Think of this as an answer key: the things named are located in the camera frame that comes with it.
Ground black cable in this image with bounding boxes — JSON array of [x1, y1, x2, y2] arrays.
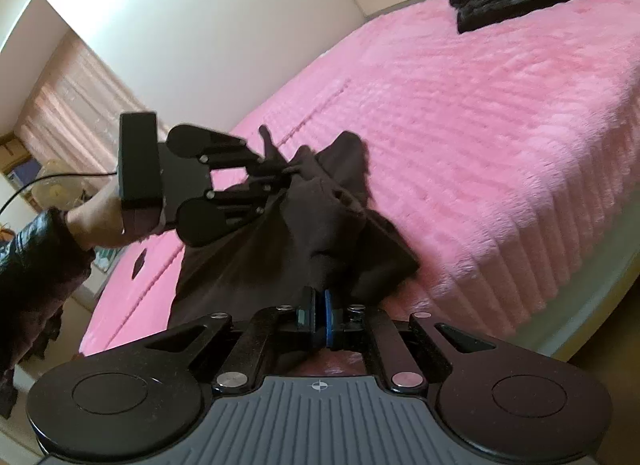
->
[[0, 172, 121, 216]]

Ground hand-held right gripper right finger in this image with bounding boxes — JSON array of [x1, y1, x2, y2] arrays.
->
[[324, 291, 497, 394]]

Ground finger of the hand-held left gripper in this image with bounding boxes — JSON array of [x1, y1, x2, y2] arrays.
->
[[201, 125, 302, 179], [207, 175, 295, 232]]

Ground person's left hand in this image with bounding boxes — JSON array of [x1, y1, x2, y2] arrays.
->
[[65, 185, 127, 249]]

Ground person's black leather jacket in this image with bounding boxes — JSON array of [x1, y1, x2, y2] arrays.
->
[[0, 305, 64, 421]]

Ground pink ribbed blanket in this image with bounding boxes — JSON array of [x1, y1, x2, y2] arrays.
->
[[80, 0, 640, 381]]

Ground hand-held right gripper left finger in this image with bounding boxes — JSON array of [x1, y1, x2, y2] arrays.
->
[[144, 289, 326, 394]]

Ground white floor fan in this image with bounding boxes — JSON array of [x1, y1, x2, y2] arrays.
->
[[32, 160, 84, 208]]

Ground pink curtains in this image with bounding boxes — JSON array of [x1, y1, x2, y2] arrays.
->
[[15, 35, 171, 186]]

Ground dark brown sweater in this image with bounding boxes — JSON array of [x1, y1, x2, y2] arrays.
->
[[167, 131, 422, 377]]

